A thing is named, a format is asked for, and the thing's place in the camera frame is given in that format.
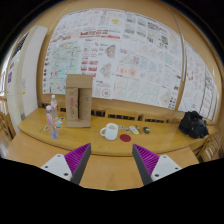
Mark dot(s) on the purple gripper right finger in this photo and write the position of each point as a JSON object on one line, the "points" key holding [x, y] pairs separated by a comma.
{"points": [[151, 166]]}

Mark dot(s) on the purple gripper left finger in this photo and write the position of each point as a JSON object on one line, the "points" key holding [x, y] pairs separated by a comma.
{"points": [[71, 166]]}

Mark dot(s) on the clear plastic water bottle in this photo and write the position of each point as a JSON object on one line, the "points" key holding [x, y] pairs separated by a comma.
{"points": [[51, 122]]}

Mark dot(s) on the small dark oval object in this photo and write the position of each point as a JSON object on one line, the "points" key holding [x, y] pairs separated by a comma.
{"points": [[146, 130]]}

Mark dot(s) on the red round coaster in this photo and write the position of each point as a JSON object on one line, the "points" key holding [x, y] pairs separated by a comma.
{"points": [[125, 137]]}

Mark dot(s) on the white remote control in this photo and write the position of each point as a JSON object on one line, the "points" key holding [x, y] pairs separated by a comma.
{"points": [[134, 130]]}

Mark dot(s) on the white ceramic mug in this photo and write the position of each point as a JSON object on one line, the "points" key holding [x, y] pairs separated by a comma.
{"points": [[110, 131]]}

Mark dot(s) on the black bag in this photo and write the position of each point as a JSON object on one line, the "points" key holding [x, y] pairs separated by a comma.
{"points": [[193, 125]]}

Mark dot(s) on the wooden chair right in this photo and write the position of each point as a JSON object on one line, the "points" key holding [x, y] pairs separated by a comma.
{"points": [[211, 147]]}

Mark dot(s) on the brown cardboard box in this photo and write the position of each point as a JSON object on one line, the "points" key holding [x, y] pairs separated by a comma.
{"points": [[78, 99]]}

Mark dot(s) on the white door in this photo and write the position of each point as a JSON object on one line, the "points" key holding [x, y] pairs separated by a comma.
{"points": [[21, 90]]}

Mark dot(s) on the right wall poster panel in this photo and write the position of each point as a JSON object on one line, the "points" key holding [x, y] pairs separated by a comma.
{"points": [[200, 92]]}

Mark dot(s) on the large wall poster display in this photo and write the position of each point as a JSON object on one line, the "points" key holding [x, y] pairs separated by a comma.
{"points": [[131, 57]]}

